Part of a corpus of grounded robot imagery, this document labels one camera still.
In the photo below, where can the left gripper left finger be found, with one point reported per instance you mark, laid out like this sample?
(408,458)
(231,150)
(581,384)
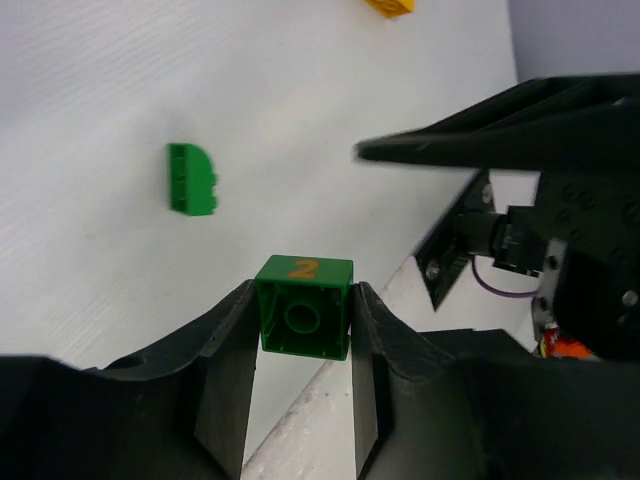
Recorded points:
(177,409)

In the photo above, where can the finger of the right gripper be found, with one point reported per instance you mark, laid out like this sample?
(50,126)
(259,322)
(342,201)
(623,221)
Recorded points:
(587,123)

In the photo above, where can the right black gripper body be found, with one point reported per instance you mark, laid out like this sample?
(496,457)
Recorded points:
(580,238)

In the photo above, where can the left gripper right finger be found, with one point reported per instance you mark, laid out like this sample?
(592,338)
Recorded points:
(466,404)

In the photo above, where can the green square lego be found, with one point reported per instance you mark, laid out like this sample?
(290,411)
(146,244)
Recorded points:
(305,306)

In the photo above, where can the yellow L-shaped lego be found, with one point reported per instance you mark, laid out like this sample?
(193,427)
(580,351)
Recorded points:
(392,8)

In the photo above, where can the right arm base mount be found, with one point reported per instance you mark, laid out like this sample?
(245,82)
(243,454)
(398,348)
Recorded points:
(465,228)

